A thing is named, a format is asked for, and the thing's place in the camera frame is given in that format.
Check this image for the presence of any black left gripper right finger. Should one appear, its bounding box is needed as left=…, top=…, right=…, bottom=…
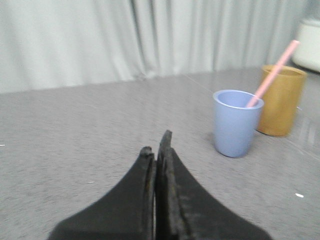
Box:
left=155, top=130, right=271, bottom=240

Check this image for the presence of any grey pleated curtain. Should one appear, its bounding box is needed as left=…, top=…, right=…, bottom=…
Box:
left=0, top=0, right=320, bottom=94

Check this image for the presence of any blue plastic cup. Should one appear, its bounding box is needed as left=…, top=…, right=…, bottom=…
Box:
left=212, top=89, right=264, bottom=158

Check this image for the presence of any bamboo cylindrical holder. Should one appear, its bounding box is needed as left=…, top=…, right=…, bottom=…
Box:
left=257, top=66, right=307, bottom=137

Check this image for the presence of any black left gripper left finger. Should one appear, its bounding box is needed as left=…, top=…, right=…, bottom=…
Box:
left=48, top=146, right=157, bottom=240

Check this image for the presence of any white appliance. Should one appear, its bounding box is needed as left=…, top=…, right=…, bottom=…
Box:
left=292, top=17, right=320, bottom=73

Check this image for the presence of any pink chopstick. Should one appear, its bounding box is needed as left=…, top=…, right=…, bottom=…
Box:
left=246, top=40, right=300, bottom=108

